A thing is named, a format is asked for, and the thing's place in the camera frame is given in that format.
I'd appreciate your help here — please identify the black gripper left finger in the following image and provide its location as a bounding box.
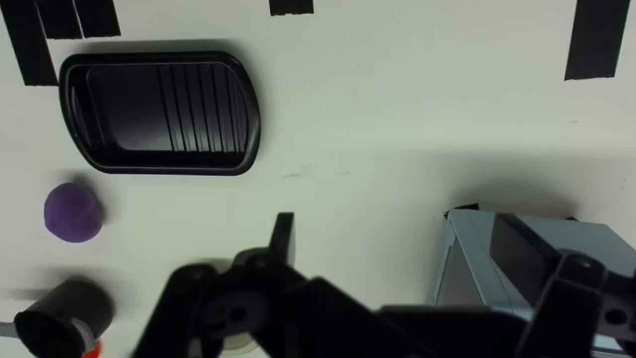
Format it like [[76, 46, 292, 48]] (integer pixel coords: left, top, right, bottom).
[[132, 213, 426, 358]]

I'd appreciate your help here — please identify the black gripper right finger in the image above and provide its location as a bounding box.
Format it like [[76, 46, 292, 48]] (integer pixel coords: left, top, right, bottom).
[[380, 253, 636, 358]]

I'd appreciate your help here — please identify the purple plush toy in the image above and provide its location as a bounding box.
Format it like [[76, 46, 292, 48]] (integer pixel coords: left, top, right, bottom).
[[44, 183, 104, 243]]

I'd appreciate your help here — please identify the light blue toaster oven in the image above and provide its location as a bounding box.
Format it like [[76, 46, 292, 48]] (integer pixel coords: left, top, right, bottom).
[[434, 207, 636, 354]]

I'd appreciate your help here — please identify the black cup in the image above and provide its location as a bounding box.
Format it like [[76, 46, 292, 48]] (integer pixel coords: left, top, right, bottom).
[[14, 279, 116, 358]]

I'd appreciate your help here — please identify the black ridged plastic tray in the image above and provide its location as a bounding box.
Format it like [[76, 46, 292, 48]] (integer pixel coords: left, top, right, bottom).
[[60, 52, 263, 175]]

